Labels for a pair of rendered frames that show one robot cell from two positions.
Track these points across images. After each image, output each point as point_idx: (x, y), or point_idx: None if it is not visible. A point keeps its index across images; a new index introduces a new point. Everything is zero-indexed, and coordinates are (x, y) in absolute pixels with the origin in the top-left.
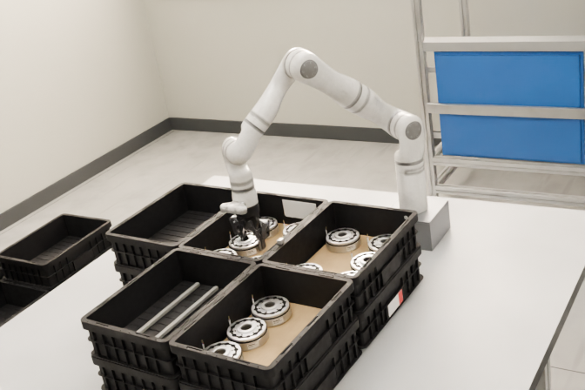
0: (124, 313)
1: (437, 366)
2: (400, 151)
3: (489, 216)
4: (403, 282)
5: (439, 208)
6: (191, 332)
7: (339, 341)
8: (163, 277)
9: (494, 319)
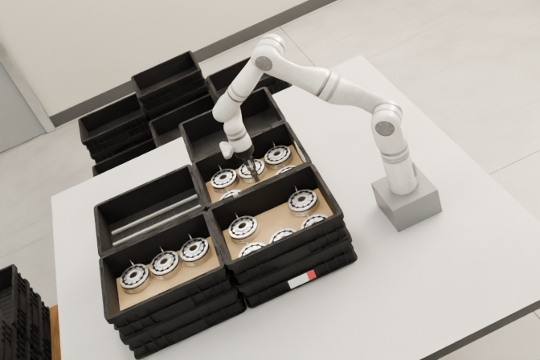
0: (136, 205)
1: (271, 356)
2: (374, 141)
3: (487, 214)
4: (319, 263)
5: (419, 197)
6: (120, 253)
7: (203, 304)
8: (174, 183)
9: (351, 338)
